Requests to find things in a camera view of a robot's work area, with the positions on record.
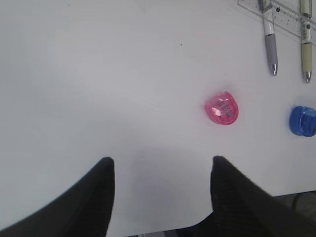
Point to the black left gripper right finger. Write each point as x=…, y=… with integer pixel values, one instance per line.
x=242, y=209

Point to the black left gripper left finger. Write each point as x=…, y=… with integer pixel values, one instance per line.
x=84, y=210

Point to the blue pencil sharpener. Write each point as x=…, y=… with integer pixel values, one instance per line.
x=302, y=121

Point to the pink pencil sharpener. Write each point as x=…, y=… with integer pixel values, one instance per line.
x=222, y=108

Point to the grey grip pen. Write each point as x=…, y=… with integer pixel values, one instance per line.
x=266, y=8

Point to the cream grip pen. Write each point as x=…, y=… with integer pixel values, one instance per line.
x=306, y=44

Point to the clear plastic ruler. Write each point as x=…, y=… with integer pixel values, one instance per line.
x=280, y=17

